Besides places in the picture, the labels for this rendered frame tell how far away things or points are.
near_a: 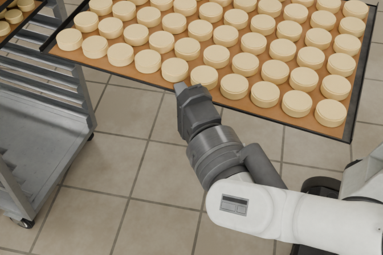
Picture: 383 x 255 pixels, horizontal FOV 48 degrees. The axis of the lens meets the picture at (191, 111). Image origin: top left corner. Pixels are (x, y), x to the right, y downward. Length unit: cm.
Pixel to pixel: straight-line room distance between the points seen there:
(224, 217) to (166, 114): 148
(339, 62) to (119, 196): 120
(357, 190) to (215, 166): 56
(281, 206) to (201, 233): 117
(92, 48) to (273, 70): 34
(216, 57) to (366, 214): 41
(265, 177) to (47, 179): 124
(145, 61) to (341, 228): 46
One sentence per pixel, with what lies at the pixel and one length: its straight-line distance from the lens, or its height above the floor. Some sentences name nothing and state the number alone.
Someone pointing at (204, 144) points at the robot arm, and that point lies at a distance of 65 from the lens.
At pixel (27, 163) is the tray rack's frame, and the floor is 15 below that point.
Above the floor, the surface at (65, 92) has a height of 33.
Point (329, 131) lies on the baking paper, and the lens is 75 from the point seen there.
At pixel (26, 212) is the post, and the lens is 165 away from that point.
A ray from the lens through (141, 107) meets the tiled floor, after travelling 207.
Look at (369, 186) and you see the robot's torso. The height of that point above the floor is 69.
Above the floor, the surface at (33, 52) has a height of 51.
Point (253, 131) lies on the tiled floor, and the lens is 199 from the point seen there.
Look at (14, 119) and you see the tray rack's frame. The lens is 197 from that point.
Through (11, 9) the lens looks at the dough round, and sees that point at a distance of 141.
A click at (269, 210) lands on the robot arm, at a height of 108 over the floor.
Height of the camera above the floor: 156
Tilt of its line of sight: 50 degrees down
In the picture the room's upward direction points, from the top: straight up
